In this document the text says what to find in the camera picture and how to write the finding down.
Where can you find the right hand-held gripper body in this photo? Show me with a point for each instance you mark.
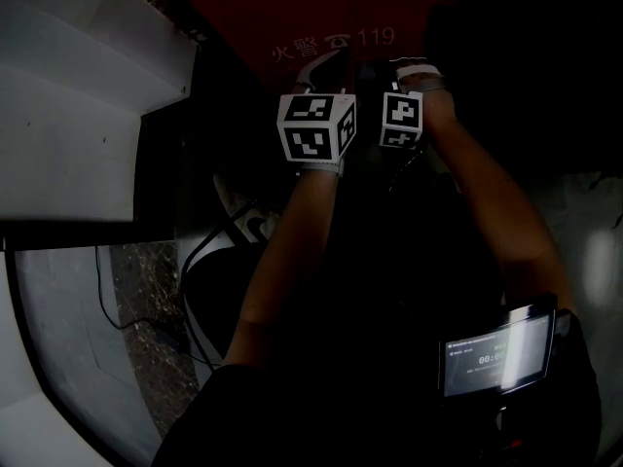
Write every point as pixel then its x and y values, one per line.
pixel 401 117

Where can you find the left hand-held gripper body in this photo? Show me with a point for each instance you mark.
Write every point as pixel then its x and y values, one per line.
pixel 311 129

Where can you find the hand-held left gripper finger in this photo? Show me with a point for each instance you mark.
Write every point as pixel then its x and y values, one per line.
pixel 344 71
pixel 311 68

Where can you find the red fire extinguisher box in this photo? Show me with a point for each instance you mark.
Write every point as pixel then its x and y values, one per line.
pixel 243 17

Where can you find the person's right forearm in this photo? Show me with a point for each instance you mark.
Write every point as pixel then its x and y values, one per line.
pixel 501 222

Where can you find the person's left forearm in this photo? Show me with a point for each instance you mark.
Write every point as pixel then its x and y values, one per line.
pixel 292 251

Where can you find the person's right hand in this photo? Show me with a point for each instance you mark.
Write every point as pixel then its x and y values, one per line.
pixel 440 110

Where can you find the white wristband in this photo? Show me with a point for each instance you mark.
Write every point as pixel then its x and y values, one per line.
pixel 321 167

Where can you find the person's white shoe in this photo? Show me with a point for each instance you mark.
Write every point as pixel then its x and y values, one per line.
pixel 238 197

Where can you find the black phone with lit screen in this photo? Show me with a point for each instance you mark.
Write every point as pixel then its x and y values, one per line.
pixel 487 358

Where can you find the person's black clothing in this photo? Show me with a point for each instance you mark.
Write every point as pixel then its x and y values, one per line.
pixel 340 406

